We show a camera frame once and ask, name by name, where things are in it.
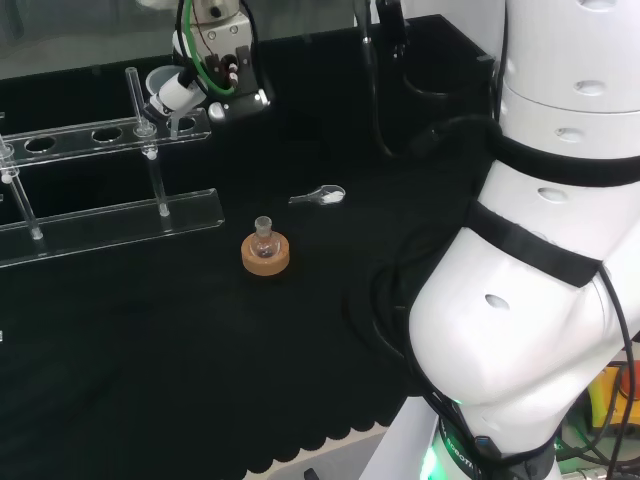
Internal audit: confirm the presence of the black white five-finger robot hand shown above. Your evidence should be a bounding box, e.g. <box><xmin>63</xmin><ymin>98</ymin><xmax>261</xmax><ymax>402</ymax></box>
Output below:
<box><xmin>137</xmin><ymin>0</ymin><xmax>209</xmax><ymax>121</ymax></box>

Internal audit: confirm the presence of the translucent plastic funnel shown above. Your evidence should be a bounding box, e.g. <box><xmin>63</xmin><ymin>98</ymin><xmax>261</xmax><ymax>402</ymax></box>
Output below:
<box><xmin>145</xmin><ymin>67</ymin><xmax>187</xmax><ymax>141</ymax></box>

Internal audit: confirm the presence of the clear acrylic funnel stand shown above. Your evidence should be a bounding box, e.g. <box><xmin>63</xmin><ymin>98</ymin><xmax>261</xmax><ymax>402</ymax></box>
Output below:
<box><xmin>0</xmin><ymin>67</ymin><xmax>225</xmax><ymax>270</ymax></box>

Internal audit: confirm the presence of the glass weighing funnel with powder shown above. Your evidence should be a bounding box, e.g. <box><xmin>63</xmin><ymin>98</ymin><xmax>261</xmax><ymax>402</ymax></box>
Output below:
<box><xmin>288</xmin><ymin>183</ymin><xmax>347</xmax><ymax>206</ymax></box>

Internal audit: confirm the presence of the small round-bottom glass flask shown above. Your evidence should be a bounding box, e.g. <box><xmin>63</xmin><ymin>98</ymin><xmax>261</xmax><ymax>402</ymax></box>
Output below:
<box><xmin>251</xmin><ymin>215</ymin><xmax>281</xmax><ymax>261</ymax></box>

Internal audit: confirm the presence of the black bench cloth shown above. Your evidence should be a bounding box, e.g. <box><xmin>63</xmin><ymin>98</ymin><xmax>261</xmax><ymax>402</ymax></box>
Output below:
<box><xmin>0</xmin><ymin>13</ymin><xmax>506</xmax><ymax>480</ymax></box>

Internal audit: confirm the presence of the yellow stop button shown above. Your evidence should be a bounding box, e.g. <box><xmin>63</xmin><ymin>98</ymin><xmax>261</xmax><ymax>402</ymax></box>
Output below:
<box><xmin>587</xmin><ymin>363</ymin><xmax>640</xmax><ymax>431</ymax></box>

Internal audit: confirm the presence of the green cable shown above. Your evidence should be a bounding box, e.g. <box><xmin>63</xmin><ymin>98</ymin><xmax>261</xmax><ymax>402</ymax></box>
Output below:
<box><xmin>177</xmin><ymin>0</ymin><xmax>236</xmax><ymax>96</ymax></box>

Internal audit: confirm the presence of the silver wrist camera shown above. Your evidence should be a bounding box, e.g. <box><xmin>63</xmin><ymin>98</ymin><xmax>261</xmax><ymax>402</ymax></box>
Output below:
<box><xmin>207</xmin><ymin>87</ymin><xmax>274</xmax><ymax>124</ymax></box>

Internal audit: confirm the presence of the cork ring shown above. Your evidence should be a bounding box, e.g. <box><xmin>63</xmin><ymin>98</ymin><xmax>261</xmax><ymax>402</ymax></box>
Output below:
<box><xmin>240</xmin><ymin>234</ymin><xmax>291</xmax><ymax>276</ymax></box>

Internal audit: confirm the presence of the black cable bundle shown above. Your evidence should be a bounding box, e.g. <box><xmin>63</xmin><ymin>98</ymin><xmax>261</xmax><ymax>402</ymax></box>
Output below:
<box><xmin>343</xmin><ymin>262</ymin><xmax>436</xmax><ymax>404</ymax></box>

